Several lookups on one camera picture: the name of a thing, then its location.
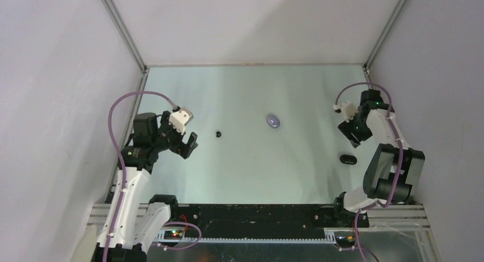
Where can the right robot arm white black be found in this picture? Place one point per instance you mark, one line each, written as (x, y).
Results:
(394, 170)

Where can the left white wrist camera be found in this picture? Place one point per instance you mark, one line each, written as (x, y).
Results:
(180, 118)

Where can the black earbud charging case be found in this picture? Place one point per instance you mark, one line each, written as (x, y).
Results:
(348, 159)

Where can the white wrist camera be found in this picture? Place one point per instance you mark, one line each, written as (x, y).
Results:
(180, 118)
(348, 110)

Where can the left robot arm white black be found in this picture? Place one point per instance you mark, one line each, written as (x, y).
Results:
(124, 236)

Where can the right controller board with leds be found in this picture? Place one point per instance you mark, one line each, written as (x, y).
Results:
(346, 241)

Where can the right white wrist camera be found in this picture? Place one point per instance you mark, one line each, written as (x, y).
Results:
(348, 110)

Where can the controller board with leds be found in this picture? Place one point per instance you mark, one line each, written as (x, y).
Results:
(346, 241)
(173, 235)

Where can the grey slotted cable duct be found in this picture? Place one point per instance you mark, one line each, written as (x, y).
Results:
(161, 238)

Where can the left controller board with leds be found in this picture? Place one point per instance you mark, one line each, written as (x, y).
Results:
(173, 235)

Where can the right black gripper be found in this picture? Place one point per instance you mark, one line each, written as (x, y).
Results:
(347, 129)

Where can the purple earbud charging case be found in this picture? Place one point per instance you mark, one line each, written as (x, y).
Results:
(273, 121)

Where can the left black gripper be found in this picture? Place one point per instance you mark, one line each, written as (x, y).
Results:
(180, 147)

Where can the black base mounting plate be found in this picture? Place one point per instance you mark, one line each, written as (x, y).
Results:
(268, 221)

